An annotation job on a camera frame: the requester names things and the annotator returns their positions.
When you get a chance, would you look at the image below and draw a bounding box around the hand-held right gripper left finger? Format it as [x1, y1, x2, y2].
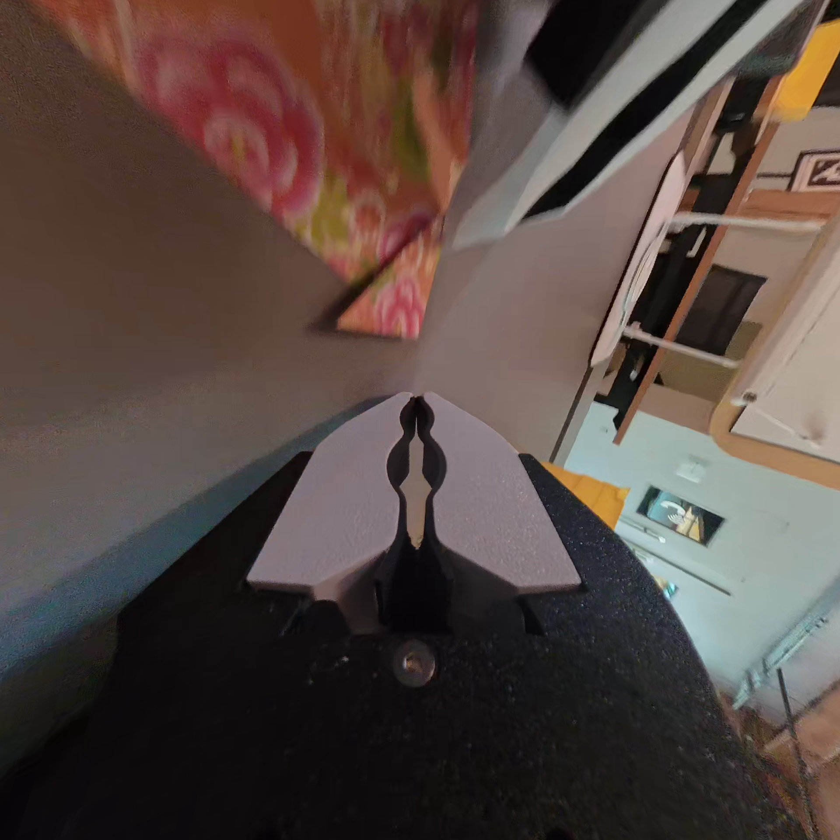
[246, 392, 420, 599]

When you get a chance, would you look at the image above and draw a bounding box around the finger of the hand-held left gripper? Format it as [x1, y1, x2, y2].
[531, 0, 825, 227]
[448, 0, 778, 250]

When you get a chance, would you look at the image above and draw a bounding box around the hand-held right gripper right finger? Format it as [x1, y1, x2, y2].
[418, 392, 582, 595]

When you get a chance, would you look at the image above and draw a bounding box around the floral origami paper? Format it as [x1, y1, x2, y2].
[27, 0, 481, 341]

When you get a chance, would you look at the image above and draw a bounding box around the yellow box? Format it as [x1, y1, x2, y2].
[537, 456, 632, 534]

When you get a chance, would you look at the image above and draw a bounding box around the framed picture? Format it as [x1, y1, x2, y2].
[636, 485, 725, 548]

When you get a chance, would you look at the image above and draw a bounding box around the wooden shelf frame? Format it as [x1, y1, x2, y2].
[609, 77, 840, 447]

